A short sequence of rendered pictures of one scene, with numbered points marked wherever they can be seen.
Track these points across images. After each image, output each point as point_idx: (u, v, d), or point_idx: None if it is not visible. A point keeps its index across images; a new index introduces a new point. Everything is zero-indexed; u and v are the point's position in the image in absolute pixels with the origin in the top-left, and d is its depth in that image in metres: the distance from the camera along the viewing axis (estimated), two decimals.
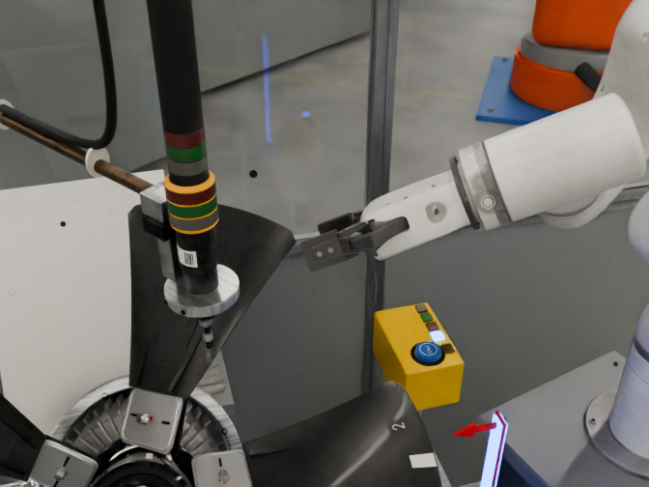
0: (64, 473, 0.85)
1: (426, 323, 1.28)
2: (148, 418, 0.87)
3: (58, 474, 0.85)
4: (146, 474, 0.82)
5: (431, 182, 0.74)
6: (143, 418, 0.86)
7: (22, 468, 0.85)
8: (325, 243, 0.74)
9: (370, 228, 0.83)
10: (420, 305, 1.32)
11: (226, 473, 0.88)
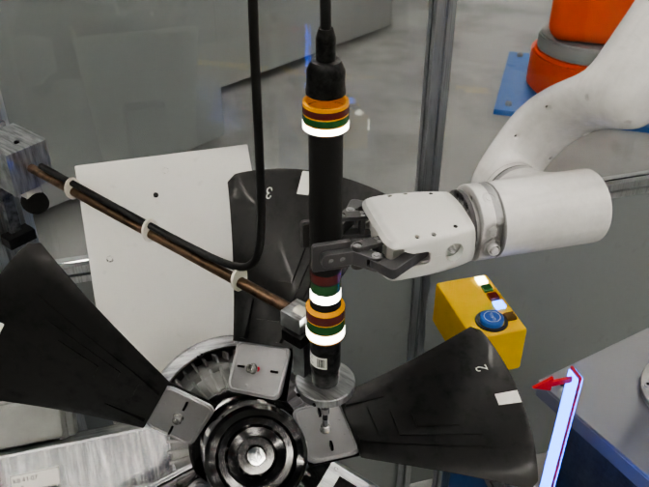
0: (181, 418, 0.92)
1: (487, 293, 1.35)
2: (257, 368, 0.93)
3: (175, 419, 0.92)
4: (261, 417, 0.88)
5: (448, 216, 0.80)
6: (252, 368, 0.93)
7: (142, 414, 0.92)
8: (341, 253, 0.77)
9: (349, 231, 0.83)
10: (480, 277, 1.38)
11: (325, 427, 0.95)
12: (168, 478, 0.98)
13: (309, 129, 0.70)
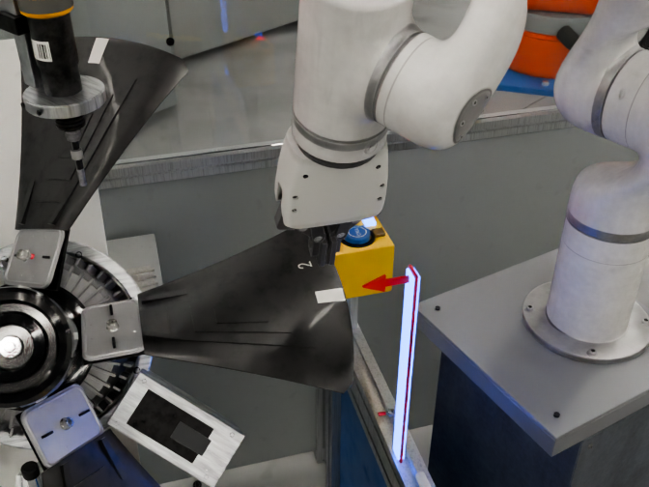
0: None
1: None
2: (29, 254, 0.82)
3: None
4: (18, 303, 0.77)
5: (363, 172, 0.69)
6: (23, 253, 0.81)
7: None
8: (340, 242, 0.79)
9: None
10: None
11: (110, 324, 0.83)
12: None
13: None
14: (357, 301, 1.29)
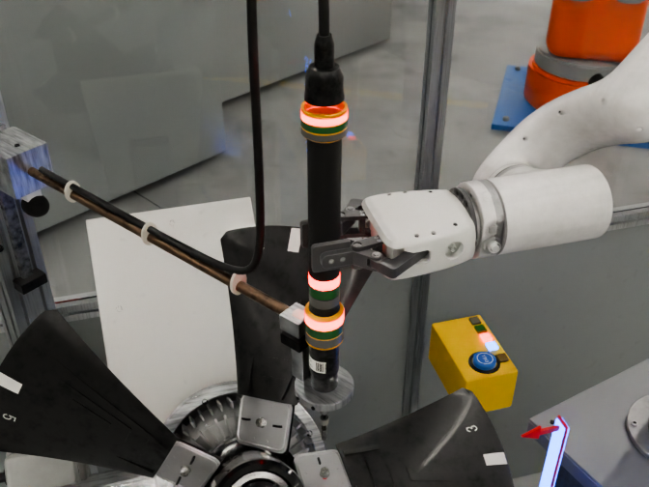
0: (262, 425, 0.99)
1: (480, 333, 1.40)
2: (326, 477, 1.00)
3: (259, 420, 1.00)
4: None
5: (447, 215, 0.80)
6: (325, 473, 1.00)
7: (254, 389, 1.01)
8: (341, 253, 0.77)
9: (349, 231, 0.83)
10: (473, 318, 1.44)
11: None
12: None
13: (307, 135, 0.71)
14: None
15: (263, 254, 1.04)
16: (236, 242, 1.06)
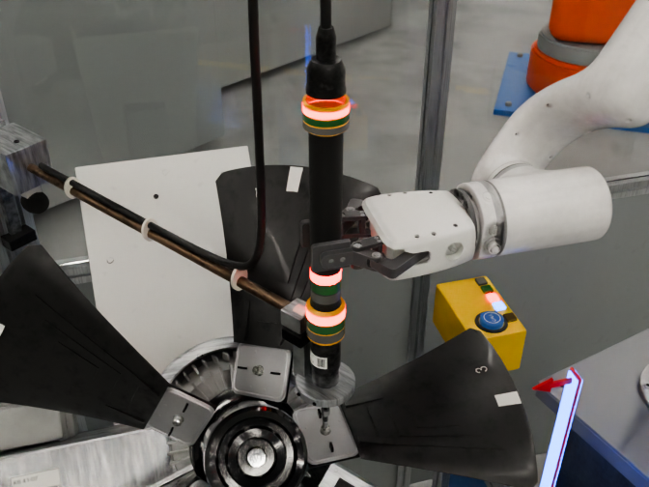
0: (260, 373, 0.94)
1: (487, 294, 1.35)
2: (320, 433, 0.95)
3: (256, 368, 0.95)
4: (292, 448, 0.89)
5: (448, 215, 0.80)
6: (321, 428, 0.95)
7: (251, 336, 0.96)
8: (341, 253, 0.77)
9: (349, 231, 0.83)
10: (480, 278, 1.39)
11: None
12: (168, 479, 0.98)
13: (309, 128, 0.70)
14: None
15: None
16: (232, 183, 1.00)
